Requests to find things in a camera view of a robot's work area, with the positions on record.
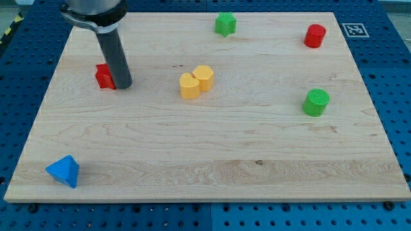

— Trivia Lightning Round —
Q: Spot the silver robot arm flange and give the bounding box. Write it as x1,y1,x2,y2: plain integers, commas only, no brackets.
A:
60,0,128,34

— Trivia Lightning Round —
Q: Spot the red cylinder block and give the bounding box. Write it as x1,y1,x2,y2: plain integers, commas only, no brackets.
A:
304,24,326,48

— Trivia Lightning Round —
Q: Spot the yellow heart block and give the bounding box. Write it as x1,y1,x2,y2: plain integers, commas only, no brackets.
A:
179,73,200,99

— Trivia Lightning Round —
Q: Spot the yellow hexagon block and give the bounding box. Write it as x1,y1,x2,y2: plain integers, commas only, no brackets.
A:
193,65,214,91

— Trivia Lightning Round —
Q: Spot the white fiducial marker tag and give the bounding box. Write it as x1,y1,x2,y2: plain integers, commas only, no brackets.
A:
342,22,369,38

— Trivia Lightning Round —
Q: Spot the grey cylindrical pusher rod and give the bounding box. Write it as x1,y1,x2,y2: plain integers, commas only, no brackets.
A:
96,29,132,89

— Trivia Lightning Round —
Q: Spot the red star block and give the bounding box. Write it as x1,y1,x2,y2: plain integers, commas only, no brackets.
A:
95,64,116,90

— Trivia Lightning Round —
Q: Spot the green star block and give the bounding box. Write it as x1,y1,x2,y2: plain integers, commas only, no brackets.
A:
214,12,236,37

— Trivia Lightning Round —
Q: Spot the green cylinder block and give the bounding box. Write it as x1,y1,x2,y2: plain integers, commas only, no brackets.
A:
302,89,330,117

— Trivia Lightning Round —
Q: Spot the light wooden board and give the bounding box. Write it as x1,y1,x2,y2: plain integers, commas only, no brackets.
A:
4,12,410,203

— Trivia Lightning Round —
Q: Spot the blue triangle block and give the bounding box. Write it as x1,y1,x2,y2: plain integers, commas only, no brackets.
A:
45,155,79,189

